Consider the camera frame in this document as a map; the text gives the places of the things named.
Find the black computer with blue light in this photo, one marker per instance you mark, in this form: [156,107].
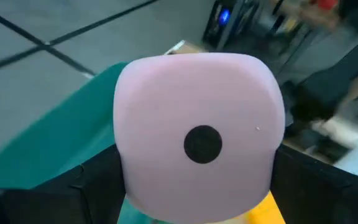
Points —
[219,28]

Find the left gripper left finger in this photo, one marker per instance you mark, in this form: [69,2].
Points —
[57,202]

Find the pink foam die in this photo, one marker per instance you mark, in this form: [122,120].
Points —
[182,99]

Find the small yellow toy block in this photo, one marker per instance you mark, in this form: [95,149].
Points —
[264,211]

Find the teal plastic bin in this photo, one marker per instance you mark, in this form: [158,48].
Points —
[57,140]

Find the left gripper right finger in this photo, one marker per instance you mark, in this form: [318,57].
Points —
[328,199]

